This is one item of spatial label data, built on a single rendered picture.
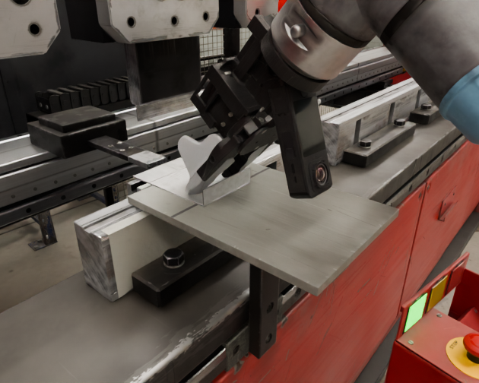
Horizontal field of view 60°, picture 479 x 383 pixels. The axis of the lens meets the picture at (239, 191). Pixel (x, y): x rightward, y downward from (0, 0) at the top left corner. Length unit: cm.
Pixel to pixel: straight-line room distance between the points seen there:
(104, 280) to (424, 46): 42
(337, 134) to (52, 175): 55
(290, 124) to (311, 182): 6
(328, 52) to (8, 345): 44
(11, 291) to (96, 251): 165
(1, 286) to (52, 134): 157
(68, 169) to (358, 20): 56
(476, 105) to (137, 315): 41
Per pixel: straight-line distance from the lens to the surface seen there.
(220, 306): 53
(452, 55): 31
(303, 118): 40
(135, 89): 51
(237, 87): 42
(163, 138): 87
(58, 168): 76
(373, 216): 48
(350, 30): 35
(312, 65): 36
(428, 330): 69
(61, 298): 58
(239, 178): 51
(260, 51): 40
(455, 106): 32
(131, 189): 55
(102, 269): 53
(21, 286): 217
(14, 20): 40
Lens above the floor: 123
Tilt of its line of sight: 26 degrees down
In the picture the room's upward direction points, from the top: straight up
